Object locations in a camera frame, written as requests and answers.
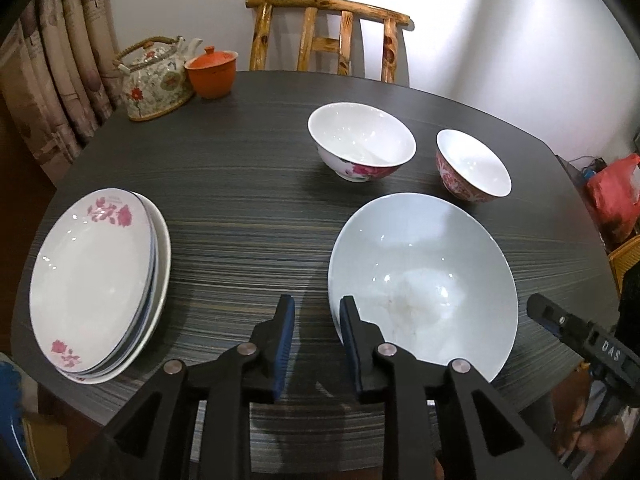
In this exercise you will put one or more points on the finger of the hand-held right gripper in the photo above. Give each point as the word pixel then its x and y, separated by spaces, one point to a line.
pixel 555 317

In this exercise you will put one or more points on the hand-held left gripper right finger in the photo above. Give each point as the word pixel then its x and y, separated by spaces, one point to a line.
pixel 350 350

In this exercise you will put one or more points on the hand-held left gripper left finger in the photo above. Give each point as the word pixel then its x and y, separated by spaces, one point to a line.
pixel 282 350

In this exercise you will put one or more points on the large pale blue bowl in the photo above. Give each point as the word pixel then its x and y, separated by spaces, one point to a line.
pixel 425 260

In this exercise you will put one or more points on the small deep floral plate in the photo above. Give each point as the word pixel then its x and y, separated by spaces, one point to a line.
pixel 166 260

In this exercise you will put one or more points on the medium blue-rimmed floral plate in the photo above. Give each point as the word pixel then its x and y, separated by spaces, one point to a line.
pixel 155 260

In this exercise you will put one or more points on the pink patterned bowl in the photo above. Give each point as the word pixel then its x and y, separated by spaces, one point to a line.
pixel 475 165

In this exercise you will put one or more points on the large blue-rimmed floral plate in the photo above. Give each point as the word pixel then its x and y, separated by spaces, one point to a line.
pixel 90 280

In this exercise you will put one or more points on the white bowl with rose print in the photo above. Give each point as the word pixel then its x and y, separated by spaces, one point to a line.
pixel 360 135

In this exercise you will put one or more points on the yellow woven chair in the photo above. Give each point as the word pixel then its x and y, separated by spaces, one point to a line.
pixel 625 255

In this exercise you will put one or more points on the red plastic bag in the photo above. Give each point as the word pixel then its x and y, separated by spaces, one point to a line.
pixel 612 195

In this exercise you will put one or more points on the cardboard box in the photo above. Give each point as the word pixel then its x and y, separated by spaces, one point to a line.
pixel 45 440

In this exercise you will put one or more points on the orange lidded cup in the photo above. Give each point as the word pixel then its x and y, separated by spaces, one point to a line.
pixel 212 80

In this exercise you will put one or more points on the floral ceramic teapot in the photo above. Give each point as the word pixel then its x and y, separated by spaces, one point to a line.
pixel 155 85

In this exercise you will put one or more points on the wooden chair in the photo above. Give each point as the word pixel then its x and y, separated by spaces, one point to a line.
pixel 320 5

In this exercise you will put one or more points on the beige patterned curtain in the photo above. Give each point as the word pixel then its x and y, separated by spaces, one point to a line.
pixel 60 60

